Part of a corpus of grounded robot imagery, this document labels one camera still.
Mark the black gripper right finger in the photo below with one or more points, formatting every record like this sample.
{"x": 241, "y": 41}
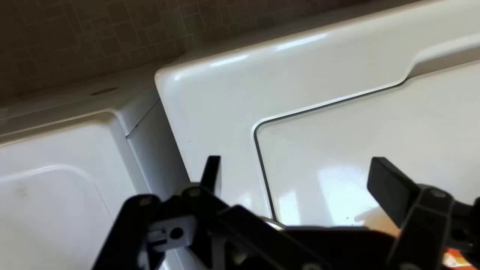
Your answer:
{"x": 391, "y": 190}

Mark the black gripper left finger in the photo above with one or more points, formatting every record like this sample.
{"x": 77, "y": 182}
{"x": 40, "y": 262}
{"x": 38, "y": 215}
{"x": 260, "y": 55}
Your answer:
{"x": 212, "y": 175}

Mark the white washing machine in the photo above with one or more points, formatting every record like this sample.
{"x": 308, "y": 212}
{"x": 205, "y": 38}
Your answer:
{"x": 215, "y": 110}

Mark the white dryer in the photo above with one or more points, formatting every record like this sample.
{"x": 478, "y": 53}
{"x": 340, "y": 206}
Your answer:
{"x": 55, "y": 200}

